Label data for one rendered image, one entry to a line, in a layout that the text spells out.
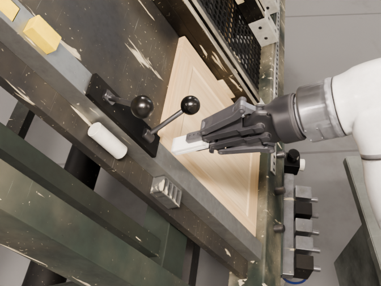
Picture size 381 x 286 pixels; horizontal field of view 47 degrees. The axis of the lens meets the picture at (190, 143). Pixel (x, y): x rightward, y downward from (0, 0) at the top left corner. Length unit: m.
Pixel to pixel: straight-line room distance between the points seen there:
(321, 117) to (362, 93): 0.06
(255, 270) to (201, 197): 0.34
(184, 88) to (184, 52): 0.11
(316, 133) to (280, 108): 0.06
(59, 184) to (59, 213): 0.15
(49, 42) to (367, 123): 0.48
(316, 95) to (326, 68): 2.43
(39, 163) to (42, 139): 1.93
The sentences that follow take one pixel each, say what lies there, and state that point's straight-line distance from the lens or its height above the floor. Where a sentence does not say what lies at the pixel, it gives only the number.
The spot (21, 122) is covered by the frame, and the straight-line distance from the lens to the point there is 2.59.
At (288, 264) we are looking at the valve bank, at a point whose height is 0.74.
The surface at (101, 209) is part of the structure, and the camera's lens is 0.88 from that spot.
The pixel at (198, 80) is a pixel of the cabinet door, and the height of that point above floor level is 1.22.
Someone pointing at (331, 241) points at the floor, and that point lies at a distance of 2.37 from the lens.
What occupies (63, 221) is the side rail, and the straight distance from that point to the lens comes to 0.67.
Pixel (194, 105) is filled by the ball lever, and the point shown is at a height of 1.45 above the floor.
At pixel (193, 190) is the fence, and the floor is 1.22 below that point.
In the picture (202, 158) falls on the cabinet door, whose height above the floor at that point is 1.16.
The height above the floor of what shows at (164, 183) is 1.28.
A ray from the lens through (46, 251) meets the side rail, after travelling 0.71.
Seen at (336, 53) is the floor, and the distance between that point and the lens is 3.22.
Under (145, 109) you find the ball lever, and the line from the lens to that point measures 0.69.
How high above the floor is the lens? 2.08
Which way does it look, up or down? 54 degrees down
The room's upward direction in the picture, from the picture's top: straight up
